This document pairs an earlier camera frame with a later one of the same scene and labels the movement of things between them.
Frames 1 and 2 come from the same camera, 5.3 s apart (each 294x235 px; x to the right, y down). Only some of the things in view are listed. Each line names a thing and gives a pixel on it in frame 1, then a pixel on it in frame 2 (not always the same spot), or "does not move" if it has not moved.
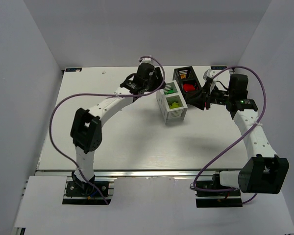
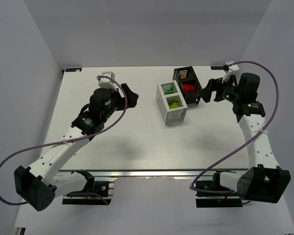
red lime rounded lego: [186, 87] does not move
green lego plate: [169, 91] does not move
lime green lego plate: [174, 105] does not move
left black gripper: [158, 77] to [123, 98]
